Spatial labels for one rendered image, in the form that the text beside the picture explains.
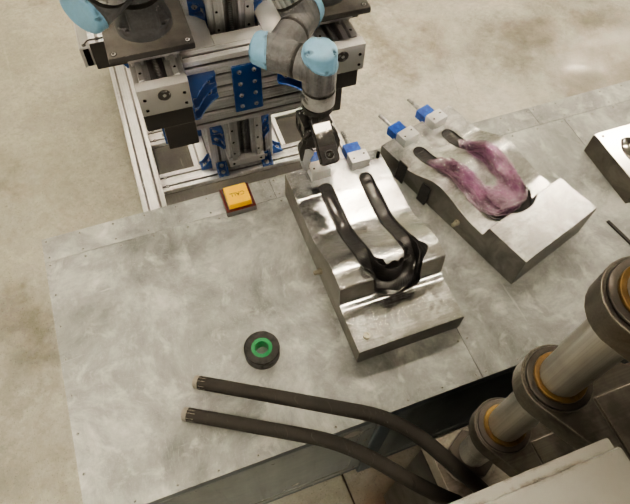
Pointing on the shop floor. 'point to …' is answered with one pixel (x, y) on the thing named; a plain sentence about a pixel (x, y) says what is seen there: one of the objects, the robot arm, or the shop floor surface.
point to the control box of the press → (571, 481)
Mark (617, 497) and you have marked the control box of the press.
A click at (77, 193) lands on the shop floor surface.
